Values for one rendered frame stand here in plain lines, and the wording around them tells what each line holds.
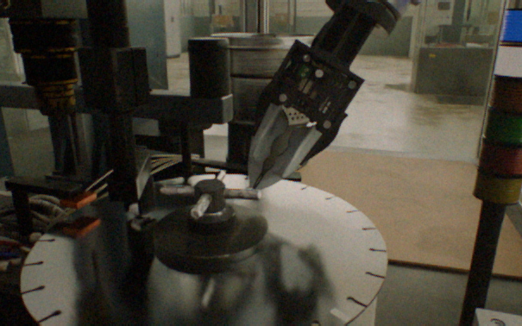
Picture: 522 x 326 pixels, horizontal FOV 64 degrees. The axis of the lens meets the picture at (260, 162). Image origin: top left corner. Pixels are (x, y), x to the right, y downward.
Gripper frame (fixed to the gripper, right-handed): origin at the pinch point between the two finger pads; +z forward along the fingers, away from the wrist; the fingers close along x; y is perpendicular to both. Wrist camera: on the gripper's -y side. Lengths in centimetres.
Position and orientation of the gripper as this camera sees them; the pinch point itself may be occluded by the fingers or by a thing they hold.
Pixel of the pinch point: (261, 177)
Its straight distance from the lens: 45.9
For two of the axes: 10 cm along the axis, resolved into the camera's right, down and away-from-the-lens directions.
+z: -5.1, 8.4, 1.8
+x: 8.5, 5.2, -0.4
